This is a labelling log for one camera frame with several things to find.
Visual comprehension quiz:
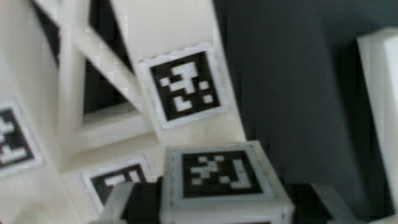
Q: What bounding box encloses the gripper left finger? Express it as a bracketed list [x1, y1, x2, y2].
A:
[88, 182, 132, 224]

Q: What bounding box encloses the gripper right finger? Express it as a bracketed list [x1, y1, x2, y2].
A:
[310, 183, 365, 224]

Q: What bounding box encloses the white tagged nut cube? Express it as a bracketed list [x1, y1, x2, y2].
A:
[159, 141, 294, 224]

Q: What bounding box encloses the white chair back frame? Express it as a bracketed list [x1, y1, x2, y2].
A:
[0, 0, 244, 224]

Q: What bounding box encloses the white U-shaped fence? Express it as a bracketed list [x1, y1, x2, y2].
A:
[356, 27, 398, 224]

